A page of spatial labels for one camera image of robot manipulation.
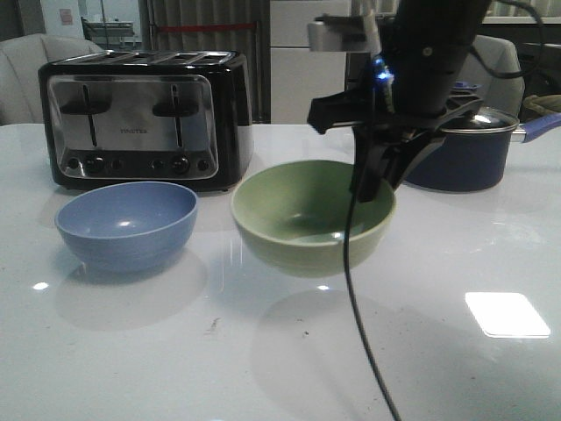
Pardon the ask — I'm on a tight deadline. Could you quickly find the blue bowl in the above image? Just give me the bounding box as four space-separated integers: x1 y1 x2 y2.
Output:
54 181 198 273

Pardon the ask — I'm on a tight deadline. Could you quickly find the grey armchair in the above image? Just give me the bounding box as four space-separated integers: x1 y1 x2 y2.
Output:
1 33 102 125
457 35 525 117

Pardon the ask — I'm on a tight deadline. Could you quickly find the green bowl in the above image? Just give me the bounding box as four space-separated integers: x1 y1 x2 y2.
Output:
231 160 396 277

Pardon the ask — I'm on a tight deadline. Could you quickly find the glass pot lid blue knob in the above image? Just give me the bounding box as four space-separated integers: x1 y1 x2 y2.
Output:
440 106 519 134

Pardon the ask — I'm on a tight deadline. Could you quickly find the grey armchair right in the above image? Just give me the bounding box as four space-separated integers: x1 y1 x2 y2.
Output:
457 35 525 117

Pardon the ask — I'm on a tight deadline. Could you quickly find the grey armchair left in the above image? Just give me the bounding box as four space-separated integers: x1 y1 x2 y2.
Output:
1 33 102 125

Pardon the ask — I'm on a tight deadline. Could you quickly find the olive cushion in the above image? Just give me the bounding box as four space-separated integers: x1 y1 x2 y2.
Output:
521 94 561 122

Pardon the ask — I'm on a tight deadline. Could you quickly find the white cabinet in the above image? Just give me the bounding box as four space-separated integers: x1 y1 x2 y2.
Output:
270 1 351 124

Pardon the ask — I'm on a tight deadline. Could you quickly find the dark blue saucepan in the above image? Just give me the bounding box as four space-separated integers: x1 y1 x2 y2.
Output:
405 113 560 192

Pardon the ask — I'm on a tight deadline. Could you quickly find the black chrome four-slot toaster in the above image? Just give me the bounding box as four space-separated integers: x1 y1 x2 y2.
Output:
39 50 253 191

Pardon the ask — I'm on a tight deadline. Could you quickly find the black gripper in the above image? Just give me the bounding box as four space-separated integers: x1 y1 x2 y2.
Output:
307 89 482 203

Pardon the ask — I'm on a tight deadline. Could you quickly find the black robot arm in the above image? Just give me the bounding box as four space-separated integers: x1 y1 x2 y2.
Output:
308 1 489 203

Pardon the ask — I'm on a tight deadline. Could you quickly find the black cable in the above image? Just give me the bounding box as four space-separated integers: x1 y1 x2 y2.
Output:
342 65 403 421

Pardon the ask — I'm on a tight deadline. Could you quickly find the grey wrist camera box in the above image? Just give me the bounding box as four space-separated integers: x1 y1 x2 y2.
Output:
307 12 382 55

